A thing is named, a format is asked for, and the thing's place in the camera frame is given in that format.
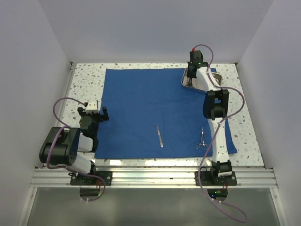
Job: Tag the silver surgical forceps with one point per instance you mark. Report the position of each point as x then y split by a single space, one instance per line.
201 144

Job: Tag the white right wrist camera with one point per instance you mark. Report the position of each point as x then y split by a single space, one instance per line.
196 56

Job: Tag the aluminium rail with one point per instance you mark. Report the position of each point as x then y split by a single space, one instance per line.
156 177
60 108

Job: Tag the aluminium front rail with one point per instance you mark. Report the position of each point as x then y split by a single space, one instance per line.
156 177

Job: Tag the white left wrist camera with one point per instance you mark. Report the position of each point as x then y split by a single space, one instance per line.
92 106

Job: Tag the stainless steel instrument tray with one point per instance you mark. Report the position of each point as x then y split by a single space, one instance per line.
196 85

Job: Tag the blue surgical cloth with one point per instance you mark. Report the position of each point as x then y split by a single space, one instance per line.
136 101

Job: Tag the aluminium left side rail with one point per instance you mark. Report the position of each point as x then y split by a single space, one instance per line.
60 108

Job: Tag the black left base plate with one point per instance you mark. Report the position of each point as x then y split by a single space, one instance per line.
80 180

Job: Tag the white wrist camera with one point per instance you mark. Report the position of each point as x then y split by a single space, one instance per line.
196 56
92 106

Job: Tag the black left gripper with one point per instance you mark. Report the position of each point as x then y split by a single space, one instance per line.
101 117

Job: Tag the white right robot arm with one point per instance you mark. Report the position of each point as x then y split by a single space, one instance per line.
215 109

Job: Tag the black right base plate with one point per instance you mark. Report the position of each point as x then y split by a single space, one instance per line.
207 178

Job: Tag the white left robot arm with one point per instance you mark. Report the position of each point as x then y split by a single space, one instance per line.
62 145

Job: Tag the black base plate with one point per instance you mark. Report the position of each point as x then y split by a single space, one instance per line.
80 180
207 178

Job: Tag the silver scalpel handle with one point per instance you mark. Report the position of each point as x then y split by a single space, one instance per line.
160 137

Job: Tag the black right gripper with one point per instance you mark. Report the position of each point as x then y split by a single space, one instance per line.
188 74

